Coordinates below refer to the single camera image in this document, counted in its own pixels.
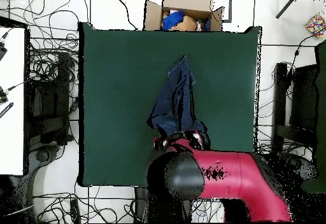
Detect colourful patterned item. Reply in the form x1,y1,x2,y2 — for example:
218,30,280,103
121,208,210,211
305,13,326,39

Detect grey round stand foot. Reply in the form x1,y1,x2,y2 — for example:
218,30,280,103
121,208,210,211
28,144,62,184
280,152,319,184

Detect dark green covered furniture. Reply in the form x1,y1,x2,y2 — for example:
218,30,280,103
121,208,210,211
301,40,326,193

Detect blue cloth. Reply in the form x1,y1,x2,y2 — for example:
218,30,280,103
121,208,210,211
162,11,185,31

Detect grey metal bar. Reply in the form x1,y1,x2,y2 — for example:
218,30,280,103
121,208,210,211
275,0,304,19

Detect black cable tangle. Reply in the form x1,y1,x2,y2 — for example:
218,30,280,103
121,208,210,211
257,30,326,153

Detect black striped strap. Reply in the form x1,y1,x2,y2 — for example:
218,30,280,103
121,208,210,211
0,102,15,119

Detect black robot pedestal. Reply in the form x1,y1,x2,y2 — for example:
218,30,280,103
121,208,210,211
134,186,193,222

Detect multicoloured cable tangle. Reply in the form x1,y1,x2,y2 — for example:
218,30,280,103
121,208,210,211
191,199,225,222

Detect blue denim jeans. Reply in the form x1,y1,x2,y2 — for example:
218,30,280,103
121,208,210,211
146,54,208,139

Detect black equipment box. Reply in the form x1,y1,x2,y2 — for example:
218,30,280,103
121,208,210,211
26,53,74,146

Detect brown cardboard box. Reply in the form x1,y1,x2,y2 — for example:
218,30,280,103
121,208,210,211
143,0,225,32

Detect dark green table cloth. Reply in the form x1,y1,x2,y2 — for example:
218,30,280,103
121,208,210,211
77,22,263,188

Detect tan cloth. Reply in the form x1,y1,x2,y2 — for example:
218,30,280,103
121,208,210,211
175,15,198,32

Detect white table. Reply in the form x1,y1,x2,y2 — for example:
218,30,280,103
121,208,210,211
0,26,26,176

